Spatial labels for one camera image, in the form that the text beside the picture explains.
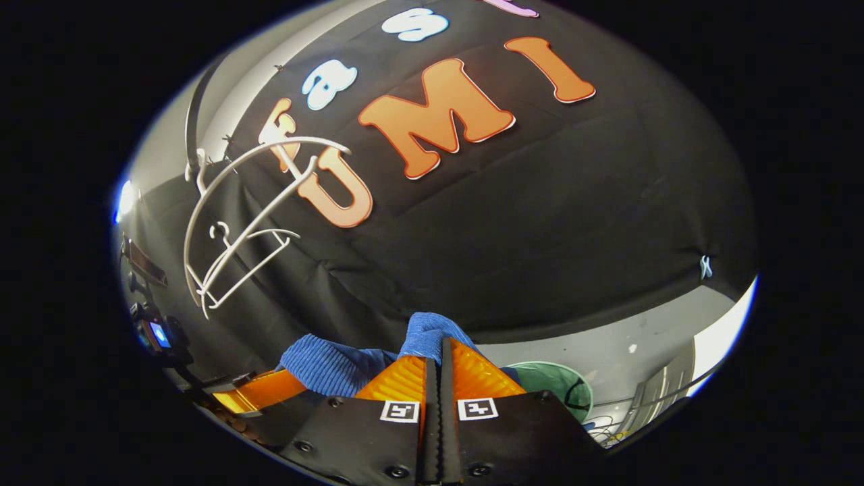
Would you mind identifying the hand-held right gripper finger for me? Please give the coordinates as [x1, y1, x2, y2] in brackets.
[439, 337, 608, 486]
[279, 356, 440, 486]

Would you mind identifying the blue corduroy jacket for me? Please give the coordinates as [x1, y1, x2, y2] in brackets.
[277, 312, 520, 399]

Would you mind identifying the green laundry hamper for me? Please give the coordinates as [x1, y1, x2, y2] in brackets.
[503, 361, 595, 425]

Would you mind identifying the white plastic clothes hanger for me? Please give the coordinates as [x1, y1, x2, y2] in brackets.
[200, 221, 302, 304]
[184, 136, 352, 319]

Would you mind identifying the black clothes rack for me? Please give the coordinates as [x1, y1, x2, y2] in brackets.
[184, 57, 229, 182]

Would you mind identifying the small ceiling light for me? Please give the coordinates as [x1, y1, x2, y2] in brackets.
[113, 177, 139, 225]

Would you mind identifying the black backdrop cloth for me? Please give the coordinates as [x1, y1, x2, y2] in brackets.
[125, 0, 760, 392]

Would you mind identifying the row of small black clips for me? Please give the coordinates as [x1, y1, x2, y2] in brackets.
[208, 64, 284, 166]

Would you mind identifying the tangle of cables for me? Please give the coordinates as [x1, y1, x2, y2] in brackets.
[584, 413, 632, 448]

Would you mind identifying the grey metal frame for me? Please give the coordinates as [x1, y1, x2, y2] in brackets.
[611, 356, 696, 439]

